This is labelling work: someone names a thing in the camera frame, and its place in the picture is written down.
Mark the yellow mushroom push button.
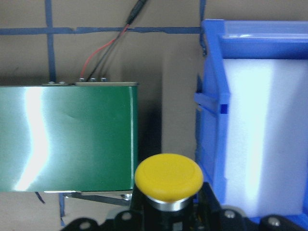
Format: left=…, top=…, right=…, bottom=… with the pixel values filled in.
left=134, top=154, right=204, bottom=231

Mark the green conveyor belt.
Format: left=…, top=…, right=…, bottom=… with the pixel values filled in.
left=0, top=82, right=138, bottom=197

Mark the red black conveyor power wire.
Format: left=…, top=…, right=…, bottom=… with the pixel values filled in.
left=81, top=0, right=149, bottom=80

